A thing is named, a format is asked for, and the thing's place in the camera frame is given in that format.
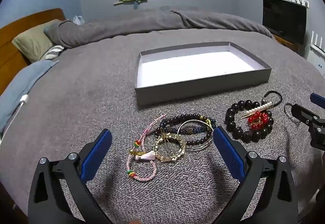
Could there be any wooden television stand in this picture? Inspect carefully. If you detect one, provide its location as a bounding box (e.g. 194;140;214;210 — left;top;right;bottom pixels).
273;35;305;55

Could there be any white router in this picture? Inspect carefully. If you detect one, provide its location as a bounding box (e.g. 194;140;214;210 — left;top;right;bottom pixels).
310;31;325;52

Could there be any black hair tie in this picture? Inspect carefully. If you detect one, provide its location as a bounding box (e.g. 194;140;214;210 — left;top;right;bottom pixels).
261;90;283;110

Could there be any black flat television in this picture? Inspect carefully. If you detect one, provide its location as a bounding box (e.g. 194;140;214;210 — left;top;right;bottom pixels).
262;0;307;45

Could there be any dark red small-bead bracelet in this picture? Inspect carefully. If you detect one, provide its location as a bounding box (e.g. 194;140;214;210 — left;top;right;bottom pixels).
154;113;216;147

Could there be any wooden headboard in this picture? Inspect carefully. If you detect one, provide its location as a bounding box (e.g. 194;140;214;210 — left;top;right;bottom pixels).
0;8;66;95

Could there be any large black bead bracelet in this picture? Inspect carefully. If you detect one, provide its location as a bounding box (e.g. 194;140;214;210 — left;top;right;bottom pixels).
225;100;275;143

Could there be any wall hook rack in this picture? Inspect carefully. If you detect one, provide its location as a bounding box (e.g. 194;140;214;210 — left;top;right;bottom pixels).
289;0;310;8

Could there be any olive green pillow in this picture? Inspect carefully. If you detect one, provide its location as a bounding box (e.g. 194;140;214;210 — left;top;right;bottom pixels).
12;19;68;63

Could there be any pink braided tassel bracelet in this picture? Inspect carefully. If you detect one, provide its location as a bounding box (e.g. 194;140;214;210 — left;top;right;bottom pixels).
126;114;167;182

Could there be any pearl and gold hair clip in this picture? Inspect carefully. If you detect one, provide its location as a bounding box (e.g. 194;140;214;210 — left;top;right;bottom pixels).
240;102;274;120

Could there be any blue bead bracelet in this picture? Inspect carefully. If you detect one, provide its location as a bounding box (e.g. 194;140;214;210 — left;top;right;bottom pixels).
162;117;216;135

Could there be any grey knitted bedspread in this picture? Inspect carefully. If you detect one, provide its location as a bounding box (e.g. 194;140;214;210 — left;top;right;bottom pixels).
0;28;325;224

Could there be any light blue blanket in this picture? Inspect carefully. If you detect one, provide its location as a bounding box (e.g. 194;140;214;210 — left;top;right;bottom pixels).
0;60;60;135

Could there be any grey shallow cardboard box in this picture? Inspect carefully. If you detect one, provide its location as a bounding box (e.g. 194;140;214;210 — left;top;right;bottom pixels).
134;41;272;106

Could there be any gold bead bracelet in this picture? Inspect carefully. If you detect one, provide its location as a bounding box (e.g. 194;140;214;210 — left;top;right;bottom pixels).
154;133;187;163

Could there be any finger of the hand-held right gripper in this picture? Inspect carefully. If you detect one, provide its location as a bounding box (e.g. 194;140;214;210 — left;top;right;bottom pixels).
310;93;325;110
291;103;322;125

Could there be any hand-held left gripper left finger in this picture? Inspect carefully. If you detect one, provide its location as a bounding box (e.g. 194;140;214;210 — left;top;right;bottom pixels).
27;129;113;224

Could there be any white charger cable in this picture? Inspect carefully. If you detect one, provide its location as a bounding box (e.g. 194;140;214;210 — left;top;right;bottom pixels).
0;94;29;143

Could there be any thin metal ring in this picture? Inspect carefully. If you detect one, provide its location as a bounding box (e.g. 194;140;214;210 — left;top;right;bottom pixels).
284;103;301;123

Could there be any silver wire bangle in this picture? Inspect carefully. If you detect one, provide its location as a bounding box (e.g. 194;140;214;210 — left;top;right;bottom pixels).
176;119;215;152

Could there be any grey duvet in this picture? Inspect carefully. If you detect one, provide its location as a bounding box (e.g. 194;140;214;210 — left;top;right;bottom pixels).
44;7;276;49

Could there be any red bead bracelet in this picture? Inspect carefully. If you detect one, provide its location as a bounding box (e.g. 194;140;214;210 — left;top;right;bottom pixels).
247;110;270;130

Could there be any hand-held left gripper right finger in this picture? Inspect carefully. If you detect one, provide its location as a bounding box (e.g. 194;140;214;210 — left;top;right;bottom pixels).
213;126;299;224

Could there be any striped pillow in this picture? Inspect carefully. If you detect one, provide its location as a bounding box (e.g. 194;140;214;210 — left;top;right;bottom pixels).
41;45;65;61

